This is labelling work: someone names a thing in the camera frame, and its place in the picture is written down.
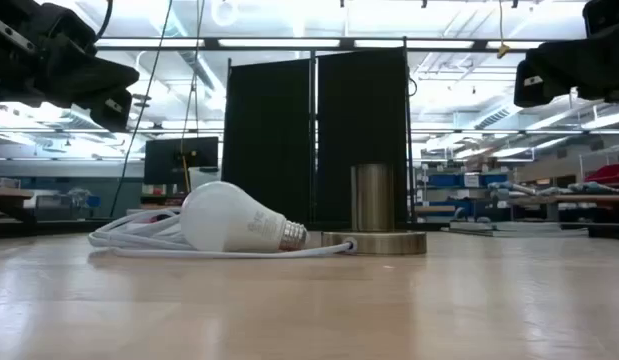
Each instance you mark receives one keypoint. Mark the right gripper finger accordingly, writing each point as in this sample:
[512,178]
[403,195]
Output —
[536,87]
[599,65]

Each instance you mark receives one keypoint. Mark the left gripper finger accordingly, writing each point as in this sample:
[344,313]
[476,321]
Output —
[94,82]
[114,117]

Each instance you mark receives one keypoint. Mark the white LED lightbulb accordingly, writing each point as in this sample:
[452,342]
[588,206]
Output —
[224,217]

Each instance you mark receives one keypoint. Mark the brushed metal lamp base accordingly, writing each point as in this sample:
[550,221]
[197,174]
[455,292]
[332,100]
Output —
[371,200]

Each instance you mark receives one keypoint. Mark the black computer monitor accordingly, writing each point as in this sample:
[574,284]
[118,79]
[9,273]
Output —
[164,160]

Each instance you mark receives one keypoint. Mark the blue storage bin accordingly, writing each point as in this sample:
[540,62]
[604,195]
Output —
[444,180]
[495,179]

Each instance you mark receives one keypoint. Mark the white plastic bin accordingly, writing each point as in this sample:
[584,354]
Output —
[205,177]

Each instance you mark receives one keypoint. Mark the red storage bin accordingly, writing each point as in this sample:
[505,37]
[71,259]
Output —
[609,175]

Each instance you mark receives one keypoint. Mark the cluttered work table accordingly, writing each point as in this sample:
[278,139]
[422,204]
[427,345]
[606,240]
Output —
[579,199]

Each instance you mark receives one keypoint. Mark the wooden side table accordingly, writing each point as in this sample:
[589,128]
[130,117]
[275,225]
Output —
[9,192]

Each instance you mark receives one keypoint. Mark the silver hard drive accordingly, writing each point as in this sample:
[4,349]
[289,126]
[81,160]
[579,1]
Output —
[519,231]

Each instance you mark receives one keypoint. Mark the black overhead crossbar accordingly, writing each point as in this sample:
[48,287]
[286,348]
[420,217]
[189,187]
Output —
[349,44]

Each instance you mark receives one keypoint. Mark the black aluminium table frame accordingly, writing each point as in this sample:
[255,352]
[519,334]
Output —
[39,227]

